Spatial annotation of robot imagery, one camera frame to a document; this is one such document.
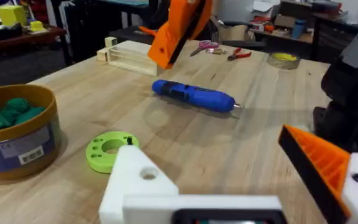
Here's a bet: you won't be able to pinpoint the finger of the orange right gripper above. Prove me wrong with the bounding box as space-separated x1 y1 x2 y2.
147 0 206 70
168 0 214 68

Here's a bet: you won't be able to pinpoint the bare white left gripper left finger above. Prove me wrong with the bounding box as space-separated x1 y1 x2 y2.
98 144 180 224

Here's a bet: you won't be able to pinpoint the blue electric screwdriver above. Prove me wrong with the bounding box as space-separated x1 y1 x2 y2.
151 78 245 114

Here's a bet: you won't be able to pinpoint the green disc with holes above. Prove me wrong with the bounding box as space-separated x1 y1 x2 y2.
85 130 140 174

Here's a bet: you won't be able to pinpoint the pale wooden box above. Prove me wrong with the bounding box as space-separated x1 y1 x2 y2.
96 40 166 77

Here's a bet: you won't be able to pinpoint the small wooden cube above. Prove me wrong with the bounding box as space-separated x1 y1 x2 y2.
104 36 118 49

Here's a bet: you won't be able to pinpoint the blue cup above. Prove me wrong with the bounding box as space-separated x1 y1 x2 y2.
291 19 306 40

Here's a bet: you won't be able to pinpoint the brown tub with green toys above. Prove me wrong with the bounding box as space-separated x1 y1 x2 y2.
0 83 62 182

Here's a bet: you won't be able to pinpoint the small yellow block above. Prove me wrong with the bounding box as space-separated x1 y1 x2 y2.
29 21 47 33

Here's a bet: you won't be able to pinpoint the dark wooden side table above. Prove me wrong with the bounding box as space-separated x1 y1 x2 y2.
0 24 73 67

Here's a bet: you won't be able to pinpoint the large yellow block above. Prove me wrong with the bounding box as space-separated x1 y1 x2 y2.
0 4 28 27

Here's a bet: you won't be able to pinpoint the pink handled scissors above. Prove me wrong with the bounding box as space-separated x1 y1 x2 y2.
189 39 220 58

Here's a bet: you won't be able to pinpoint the red handled pliers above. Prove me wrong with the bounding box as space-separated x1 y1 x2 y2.
227 47 252 62

